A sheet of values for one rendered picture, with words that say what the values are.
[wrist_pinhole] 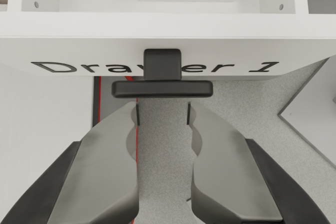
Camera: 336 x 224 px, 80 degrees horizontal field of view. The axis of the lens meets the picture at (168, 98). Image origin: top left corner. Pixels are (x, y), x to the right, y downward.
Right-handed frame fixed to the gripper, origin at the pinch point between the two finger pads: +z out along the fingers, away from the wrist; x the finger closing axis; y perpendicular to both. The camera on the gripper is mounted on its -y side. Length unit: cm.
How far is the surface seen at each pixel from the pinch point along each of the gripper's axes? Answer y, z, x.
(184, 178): 77, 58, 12
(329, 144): 62, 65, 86
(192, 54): -2.0, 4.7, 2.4
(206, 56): -1.8, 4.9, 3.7
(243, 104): 47, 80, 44
